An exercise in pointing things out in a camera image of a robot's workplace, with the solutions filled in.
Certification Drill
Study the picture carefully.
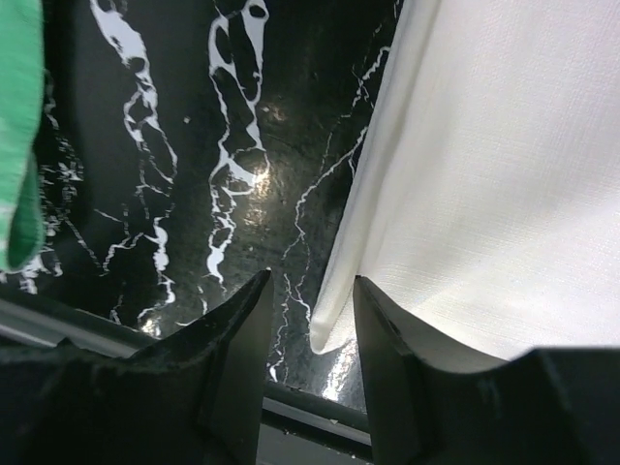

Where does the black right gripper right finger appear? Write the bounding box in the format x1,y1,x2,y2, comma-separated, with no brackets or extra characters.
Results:
354,276,523,464

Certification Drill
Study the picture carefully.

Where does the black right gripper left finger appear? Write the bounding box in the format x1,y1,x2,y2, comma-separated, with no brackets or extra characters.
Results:
133,269,273,464

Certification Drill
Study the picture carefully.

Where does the white cloth napkin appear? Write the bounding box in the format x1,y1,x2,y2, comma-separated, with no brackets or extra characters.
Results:
309,1,619,359

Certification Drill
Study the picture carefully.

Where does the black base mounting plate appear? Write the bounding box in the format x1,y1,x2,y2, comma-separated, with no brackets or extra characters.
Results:
1,288,372,464

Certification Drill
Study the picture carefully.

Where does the black marble pattern mat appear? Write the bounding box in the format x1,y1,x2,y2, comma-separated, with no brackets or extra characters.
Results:
1,1,402,410

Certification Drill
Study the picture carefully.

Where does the green white patterned cloth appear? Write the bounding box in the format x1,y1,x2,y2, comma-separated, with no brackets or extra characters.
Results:
1,0,45,272

